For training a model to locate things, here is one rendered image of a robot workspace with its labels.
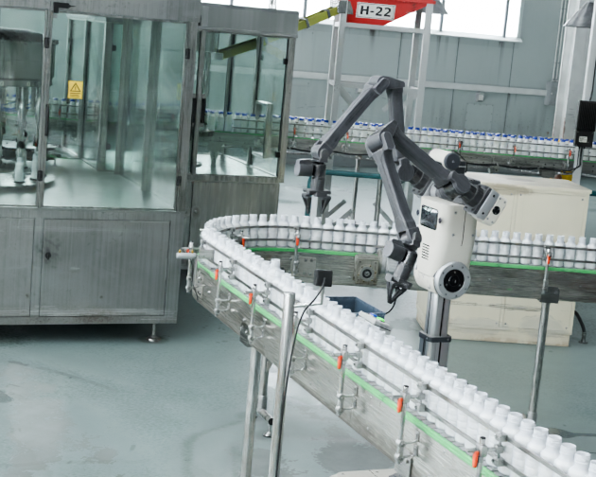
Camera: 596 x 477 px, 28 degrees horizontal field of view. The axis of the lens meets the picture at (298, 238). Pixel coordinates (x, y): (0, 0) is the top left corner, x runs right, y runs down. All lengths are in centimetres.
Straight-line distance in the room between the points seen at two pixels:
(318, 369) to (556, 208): 478
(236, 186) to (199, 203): 35
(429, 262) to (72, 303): 349
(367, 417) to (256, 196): 623
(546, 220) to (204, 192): 285
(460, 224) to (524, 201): 401
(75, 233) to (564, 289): 310
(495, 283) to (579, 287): 46
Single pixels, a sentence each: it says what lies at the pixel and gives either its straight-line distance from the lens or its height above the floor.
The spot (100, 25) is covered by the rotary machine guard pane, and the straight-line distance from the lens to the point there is 762.
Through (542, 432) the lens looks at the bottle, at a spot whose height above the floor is 116.
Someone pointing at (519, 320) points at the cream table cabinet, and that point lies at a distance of 894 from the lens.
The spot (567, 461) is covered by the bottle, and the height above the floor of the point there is 113.
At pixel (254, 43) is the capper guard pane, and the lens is 991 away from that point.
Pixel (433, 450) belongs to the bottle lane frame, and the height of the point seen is 95.
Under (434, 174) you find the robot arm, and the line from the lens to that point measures 453.
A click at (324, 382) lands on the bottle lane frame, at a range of 425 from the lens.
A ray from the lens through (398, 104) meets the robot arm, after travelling 495.
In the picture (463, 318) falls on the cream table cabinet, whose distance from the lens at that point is 884.
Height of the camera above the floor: 211
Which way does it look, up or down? 10 degrees down
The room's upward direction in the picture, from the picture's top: 5 degrees clockwise
